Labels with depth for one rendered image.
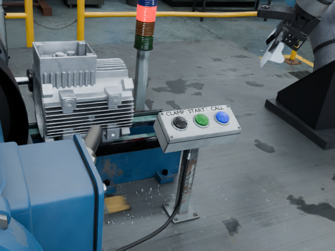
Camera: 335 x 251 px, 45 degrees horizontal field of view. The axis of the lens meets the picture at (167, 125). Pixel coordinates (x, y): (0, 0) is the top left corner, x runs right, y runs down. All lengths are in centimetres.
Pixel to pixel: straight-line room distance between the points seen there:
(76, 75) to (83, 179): 66
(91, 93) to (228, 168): 48
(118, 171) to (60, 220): 80
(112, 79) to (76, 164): 69
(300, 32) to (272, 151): 37
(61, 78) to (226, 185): 52
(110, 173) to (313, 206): 53
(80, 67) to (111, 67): 8
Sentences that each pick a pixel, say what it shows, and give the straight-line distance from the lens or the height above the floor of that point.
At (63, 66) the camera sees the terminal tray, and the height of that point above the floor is 112.
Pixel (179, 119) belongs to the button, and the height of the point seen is 107.
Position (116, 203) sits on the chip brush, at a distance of 100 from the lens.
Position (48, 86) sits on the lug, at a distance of 88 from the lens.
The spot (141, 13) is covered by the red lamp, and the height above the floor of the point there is 114.
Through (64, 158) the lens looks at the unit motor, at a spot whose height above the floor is 131.
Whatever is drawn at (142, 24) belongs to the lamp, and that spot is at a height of 111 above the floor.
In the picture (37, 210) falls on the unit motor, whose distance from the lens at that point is 24.
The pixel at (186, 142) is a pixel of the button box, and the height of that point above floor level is 103.
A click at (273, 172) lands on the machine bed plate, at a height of 80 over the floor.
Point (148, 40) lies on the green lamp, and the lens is 129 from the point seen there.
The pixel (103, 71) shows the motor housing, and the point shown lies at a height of 110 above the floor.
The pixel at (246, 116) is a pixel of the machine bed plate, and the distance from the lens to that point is 149.
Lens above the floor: 146
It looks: 30 degrees down
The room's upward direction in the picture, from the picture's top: 7 degrees clockwise
